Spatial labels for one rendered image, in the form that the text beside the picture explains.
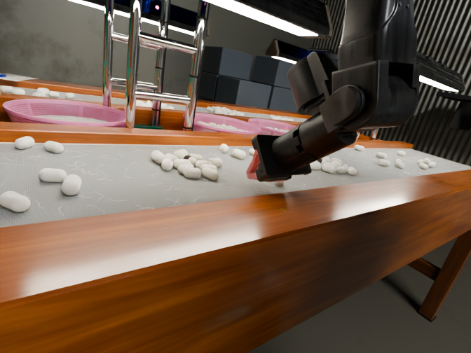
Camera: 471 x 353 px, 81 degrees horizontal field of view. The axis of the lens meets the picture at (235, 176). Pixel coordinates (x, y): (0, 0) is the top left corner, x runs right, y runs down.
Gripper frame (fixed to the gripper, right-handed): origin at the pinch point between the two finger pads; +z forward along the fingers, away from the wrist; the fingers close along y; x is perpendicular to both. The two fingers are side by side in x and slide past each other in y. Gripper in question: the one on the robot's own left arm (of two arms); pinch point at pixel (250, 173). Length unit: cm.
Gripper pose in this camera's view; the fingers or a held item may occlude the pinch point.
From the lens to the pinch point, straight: 50.0
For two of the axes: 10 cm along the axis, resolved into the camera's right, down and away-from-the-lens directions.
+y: -8.0, 0.5, -6.0
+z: -5.5, 3.2, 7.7
